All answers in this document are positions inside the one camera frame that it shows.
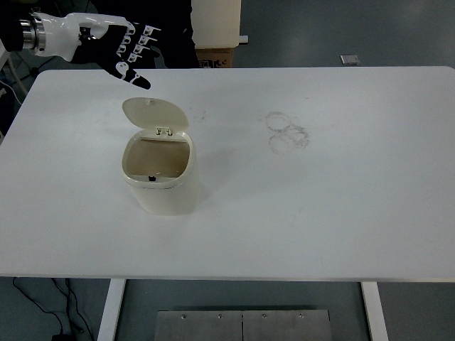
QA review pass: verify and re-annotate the brown cardboard box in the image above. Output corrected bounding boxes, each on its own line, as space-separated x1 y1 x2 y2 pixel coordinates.
196 48 234 68

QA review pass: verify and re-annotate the white right table leg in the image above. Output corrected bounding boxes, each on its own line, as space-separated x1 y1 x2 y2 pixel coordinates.
360 281 389 341

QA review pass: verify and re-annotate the grey floor plate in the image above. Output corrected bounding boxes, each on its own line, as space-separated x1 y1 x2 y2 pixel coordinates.
340 55 360 65

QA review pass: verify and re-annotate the large cream bin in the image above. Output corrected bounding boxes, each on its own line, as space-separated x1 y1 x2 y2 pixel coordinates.
191 0 249 50

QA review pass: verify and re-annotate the black floor cable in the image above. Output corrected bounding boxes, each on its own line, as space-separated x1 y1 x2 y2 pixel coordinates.
12 277 94 341

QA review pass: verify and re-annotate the white left table leg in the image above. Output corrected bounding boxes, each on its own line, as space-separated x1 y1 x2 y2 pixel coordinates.
97 278 127 341

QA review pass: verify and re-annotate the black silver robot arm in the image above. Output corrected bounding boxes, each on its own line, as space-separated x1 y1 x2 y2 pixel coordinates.
1 8 160 90

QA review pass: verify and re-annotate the white table leg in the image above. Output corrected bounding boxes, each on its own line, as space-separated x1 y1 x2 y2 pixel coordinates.
97 278 127 341
360 281 389 341

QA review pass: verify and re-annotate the cream trash can body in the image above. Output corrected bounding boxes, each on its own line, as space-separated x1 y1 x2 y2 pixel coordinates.
122 130 200 216

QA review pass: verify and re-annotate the cream trash can lid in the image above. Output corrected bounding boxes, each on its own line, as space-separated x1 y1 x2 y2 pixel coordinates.
122 97 189 136

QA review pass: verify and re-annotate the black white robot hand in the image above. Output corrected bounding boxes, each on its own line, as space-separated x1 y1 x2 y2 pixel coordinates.
32 12 161 90

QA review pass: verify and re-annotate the person in dark trousers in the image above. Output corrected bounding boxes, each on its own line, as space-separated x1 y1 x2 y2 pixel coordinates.
92 1 198 69

